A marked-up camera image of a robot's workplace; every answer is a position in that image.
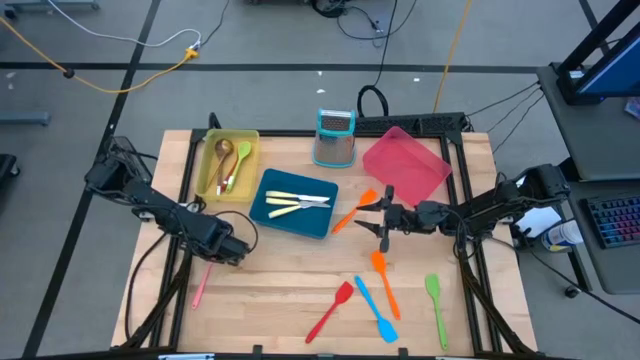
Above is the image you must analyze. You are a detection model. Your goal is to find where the red handled spoon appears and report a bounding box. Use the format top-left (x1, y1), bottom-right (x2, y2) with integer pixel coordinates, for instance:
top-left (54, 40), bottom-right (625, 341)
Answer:
top-left (215, 167), bottom-right (240, 197)

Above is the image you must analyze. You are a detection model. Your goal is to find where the grey desk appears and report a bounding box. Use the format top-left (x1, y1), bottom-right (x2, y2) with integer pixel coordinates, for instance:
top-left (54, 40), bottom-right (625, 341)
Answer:
top-left (537, 62), bottom-right (640, 182)
top-left (569, 179), bottom-right (640, 295)

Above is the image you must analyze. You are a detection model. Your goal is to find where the yellow hanging cable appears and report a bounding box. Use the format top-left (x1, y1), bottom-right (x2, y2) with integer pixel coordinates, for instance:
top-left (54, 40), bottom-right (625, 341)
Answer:
top-left (432, 0), bottom-right (475, 114)

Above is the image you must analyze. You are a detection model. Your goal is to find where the red silicone spatula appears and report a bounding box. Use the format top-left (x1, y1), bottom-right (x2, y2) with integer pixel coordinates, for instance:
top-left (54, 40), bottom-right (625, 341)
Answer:
top-left (304, 280), bottom-right (355, 345)

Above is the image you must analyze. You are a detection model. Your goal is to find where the orange silicone spatula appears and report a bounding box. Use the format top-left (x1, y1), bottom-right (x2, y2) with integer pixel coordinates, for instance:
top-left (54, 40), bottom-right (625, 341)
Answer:
top-left (370, 249), bottom-right (402, 321)
top-left (330, 188), bottom-right (379, 236)

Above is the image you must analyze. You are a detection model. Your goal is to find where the black monitor stand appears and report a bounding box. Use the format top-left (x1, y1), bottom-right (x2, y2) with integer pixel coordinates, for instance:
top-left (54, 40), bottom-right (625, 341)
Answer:
top-left (554, 0), bottom-right (640, 106)

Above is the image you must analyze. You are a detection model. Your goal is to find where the black cable tangle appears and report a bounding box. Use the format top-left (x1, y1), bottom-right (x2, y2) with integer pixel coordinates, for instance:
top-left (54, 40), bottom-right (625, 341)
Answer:
top-left (309, 0), bottom-right (386, 41)

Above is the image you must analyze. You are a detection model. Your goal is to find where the white floor cable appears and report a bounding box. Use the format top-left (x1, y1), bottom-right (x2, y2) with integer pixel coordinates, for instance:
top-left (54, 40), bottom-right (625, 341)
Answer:
top-left (47, 0), bottom-right (203, 50)

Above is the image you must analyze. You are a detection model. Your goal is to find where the monitor with blue screen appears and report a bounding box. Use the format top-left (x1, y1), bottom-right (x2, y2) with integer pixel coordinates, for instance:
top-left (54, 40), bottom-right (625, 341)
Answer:
top-left (574, 34), bottom-right (640, 99)

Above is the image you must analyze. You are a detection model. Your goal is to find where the white paper sheet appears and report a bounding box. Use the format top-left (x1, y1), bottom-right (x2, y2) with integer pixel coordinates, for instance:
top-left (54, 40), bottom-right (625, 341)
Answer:
top-left (499, 177), bottom-right (564, 239)

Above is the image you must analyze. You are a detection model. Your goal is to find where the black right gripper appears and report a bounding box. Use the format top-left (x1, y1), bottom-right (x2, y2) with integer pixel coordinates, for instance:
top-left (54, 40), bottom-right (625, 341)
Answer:
top-left (353, 185), bottom-right (444, 254)

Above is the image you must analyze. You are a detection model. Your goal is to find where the green silicone spatula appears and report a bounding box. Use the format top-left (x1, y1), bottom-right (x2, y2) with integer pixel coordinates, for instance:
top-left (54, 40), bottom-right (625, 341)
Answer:
top-left (424, 272), bottom-right (450, 352)

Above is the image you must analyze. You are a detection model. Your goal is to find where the teal blue plastic bin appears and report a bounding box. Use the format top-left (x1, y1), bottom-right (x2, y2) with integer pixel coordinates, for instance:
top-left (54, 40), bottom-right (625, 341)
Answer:
top-left (248, 167), bottom-right (340, 240)

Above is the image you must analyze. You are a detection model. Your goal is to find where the backlit black keyboard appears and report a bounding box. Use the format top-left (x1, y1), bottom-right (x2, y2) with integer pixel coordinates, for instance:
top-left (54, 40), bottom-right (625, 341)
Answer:
top-left (579, 193), bottom-right (640, 250)

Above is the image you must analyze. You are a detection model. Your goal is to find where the black hanging cable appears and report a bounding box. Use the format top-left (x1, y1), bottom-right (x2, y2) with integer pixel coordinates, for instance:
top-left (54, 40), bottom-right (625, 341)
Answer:
top-left (357, 0), bottom-right (399, 119)

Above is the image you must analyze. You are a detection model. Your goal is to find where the metal box grater teal handle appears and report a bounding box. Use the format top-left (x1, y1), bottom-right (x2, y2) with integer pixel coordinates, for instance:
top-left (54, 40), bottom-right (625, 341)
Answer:
top-left (312, 108), bottom-right (358, 169)

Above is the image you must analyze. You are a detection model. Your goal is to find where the black floor cable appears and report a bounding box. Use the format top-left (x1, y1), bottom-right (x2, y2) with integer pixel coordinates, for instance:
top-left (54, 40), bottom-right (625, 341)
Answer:
top-left (199, 0), bottom-right (231, 49)
top-left (519, 244), bottom-right (640, 326)

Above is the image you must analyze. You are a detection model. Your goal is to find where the yellow extension cord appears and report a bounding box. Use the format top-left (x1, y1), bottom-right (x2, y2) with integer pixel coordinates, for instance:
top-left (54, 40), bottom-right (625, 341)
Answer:
top-left (0, 16), bottom-right (200, 96)

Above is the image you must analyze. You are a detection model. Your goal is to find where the yellow plastic bin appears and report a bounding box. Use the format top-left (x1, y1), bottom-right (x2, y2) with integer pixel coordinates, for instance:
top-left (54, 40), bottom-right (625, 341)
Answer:
top-left (193, 128), bottom-right (261, 204)

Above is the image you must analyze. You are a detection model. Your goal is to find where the pink plastic bin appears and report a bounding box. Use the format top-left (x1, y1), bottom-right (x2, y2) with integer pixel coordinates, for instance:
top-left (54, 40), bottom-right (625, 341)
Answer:
top-left (362, 125), bottom-right (454, 209)

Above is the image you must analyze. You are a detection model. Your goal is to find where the green silicone spoon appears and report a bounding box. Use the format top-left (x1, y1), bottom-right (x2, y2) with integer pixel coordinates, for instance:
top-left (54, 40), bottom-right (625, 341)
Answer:
top-left (224, 140), bottom-right (253, 195)

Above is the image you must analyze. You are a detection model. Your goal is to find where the white labelled bottle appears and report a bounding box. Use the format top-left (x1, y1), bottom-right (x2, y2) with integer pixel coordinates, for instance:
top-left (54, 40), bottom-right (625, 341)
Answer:
top-left (540, 219), bottom-right (585, 253)

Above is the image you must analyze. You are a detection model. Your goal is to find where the brown wooden spoon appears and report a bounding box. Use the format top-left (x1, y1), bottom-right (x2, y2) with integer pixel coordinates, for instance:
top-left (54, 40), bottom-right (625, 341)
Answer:
top-left (204, 138), bottom-right (235, 190)

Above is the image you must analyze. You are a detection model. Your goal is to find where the black aluminium table frame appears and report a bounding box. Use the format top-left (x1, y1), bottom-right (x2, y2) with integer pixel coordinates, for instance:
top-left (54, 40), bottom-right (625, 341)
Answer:
top-left (112, 112), bottom-right (539, 360)

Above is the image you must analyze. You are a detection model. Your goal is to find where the black chair base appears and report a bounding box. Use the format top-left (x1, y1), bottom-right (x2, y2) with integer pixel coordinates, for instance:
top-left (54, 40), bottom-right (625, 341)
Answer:
top-left (0, 153), bottom-right (21, 181)

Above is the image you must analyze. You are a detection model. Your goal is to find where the blue silicone spatula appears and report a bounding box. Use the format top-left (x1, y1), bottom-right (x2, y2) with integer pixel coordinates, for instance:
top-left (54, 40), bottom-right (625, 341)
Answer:
top-left (353, 274), bottom-right (400, 345)

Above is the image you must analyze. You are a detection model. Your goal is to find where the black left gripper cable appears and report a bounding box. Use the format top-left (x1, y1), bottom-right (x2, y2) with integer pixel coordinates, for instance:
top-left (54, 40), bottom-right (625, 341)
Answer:
top-left (197, 197), bottom-right (260, 254)

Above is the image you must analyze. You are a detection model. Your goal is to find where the thin black cable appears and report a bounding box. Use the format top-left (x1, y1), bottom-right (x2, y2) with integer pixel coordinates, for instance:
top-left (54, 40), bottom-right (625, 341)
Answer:
top-left (492, 94), bottom-right (546, 154)
top-left (464, 82), bottom-right (541, 119)
top-left (487, 89), bottom-right (544, 134)

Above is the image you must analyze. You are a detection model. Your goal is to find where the black arm base cable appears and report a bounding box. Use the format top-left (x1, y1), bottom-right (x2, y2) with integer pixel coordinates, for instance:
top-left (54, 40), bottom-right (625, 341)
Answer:
top-left (123, 232), bottom-right (169, 342)

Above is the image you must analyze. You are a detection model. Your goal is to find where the black mesh controller box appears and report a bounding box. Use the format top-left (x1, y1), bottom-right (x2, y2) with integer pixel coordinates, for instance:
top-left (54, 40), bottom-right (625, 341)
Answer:
top-left (107, 135), bottom-right (151, 181)

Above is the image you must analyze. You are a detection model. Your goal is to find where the pink silicone spatula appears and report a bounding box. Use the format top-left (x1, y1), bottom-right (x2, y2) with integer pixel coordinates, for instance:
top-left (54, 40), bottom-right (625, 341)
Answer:
top-left (191, 262), bottom-right (214, 311)

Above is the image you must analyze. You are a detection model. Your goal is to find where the grey cart base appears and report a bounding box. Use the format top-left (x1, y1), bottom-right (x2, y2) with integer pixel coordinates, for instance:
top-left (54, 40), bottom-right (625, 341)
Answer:
top-left (4, 0), bottom-right (101, 14)

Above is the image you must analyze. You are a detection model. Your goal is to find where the black perforated control box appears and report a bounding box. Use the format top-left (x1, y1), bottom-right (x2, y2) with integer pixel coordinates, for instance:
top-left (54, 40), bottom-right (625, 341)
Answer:
top-left (354, 112), bottom-right (469, 135)

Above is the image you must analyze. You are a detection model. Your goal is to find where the wooden utensil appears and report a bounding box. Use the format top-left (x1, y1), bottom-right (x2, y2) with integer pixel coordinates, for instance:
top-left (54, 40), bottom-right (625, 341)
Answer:
top-left (215, 149), bottom-right (227, 197)

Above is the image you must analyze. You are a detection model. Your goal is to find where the grey floor bar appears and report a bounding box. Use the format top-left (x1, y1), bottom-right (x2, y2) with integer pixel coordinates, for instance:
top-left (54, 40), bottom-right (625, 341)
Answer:
top-left (0, 111), bottom-right (52, 126)

